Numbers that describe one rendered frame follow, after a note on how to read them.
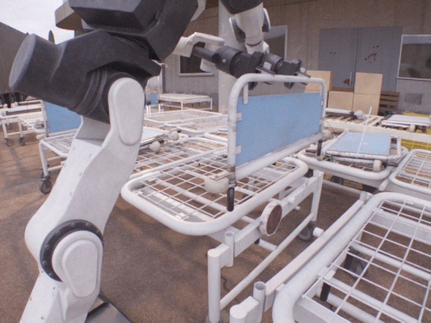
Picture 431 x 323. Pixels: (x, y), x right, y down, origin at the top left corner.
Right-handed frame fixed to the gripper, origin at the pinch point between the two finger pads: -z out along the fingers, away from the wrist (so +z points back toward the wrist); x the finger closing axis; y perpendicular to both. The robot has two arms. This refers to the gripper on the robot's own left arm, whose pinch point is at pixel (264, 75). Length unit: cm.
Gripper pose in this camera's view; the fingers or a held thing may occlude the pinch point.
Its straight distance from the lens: 81.8
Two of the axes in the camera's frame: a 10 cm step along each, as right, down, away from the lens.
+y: 6.6, -2.4, 7.1
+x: 2.5, -8.2, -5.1
